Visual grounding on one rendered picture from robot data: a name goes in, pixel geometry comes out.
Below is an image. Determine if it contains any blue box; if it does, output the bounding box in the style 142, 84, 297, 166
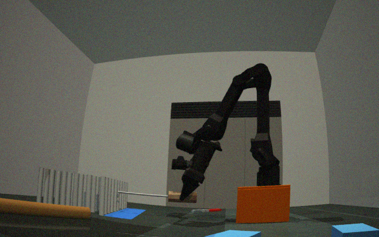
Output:
204, 230, 261, 237
331, 223, 379, 237

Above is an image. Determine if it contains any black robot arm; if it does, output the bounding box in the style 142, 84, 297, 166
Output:
172, 63, 281, 187

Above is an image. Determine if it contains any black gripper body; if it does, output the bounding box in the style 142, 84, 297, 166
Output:
182, 154, 210, 184

